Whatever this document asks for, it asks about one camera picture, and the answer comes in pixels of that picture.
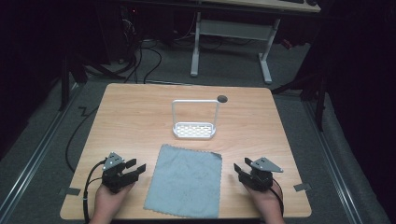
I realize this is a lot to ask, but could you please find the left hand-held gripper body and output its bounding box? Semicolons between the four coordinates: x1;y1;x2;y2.
101;151;139;194

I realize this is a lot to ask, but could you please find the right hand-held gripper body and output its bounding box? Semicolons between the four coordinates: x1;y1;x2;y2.
237;156;284;192

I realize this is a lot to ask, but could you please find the grey cloth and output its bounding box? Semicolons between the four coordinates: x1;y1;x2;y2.
143;144;223;219

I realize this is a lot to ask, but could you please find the white rack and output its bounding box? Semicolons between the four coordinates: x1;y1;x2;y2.
171;99;220;140

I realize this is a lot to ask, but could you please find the black metal stand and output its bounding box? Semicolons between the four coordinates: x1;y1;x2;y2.
58;46;125;112
270;62;331;132

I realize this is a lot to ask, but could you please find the white desk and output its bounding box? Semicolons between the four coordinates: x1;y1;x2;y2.
174;0;321;86

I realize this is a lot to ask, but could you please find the black floor cable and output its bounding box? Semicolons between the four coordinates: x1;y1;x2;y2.
64;105;100;174

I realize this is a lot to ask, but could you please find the metal floor rail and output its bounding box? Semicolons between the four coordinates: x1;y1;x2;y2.
303;100;364;224
0;83;82;218

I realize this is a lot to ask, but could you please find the bundle of black cables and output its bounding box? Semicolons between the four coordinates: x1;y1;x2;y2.
118;6;163;84

